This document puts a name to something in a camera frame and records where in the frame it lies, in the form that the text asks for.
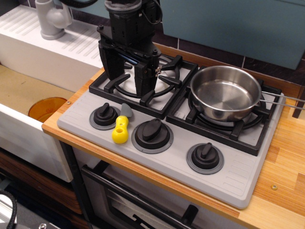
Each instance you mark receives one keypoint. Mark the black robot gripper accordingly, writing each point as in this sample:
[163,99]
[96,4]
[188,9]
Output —
[129,38]

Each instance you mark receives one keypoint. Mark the black left burner grate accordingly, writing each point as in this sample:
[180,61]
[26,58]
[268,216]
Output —
[173,75]

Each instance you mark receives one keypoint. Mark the black burner grate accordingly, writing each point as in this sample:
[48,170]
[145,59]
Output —
[246,135]
[173,75]

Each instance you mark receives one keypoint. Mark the grey toy stove top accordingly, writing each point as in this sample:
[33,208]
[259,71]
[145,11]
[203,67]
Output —
[233,184]

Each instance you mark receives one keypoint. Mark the black left stove knob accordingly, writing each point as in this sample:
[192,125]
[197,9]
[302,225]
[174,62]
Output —
[104,117]

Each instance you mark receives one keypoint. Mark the black stove knob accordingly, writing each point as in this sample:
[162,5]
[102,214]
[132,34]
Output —
[205,159]
[152,137]
[104,117]

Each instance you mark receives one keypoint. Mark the black middle stove knob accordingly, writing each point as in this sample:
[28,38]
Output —
[152,137]

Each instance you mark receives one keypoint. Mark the grey toy faucet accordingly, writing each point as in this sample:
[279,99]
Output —
[52,21]

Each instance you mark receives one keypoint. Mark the stainless steel saucepan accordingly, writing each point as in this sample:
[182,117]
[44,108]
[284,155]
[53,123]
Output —
[227,94]

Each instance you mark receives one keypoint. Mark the white toy sink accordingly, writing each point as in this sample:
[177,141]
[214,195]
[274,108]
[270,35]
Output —
[31,69]

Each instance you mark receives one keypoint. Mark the orange plastic plate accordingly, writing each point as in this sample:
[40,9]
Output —
[45,108]

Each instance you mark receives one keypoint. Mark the black right stove knob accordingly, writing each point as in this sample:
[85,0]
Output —
[205,159]

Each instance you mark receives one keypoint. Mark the black right burner grate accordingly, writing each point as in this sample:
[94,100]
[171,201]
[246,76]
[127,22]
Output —
[246,135]

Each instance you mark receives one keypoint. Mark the toy oven door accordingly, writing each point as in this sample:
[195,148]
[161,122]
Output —
[137,217]

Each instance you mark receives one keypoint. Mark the teal backsplash panel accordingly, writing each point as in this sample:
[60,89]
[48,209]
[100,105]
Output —
[271,31]

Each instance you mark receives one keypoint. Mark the yellow handled grey spatula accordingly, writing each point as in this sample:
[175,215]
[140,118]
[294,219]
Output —
[120,133]

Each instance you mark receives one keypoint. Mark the black oven door handle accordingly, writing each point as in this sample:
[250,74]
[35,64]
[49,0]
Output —
[161,214]

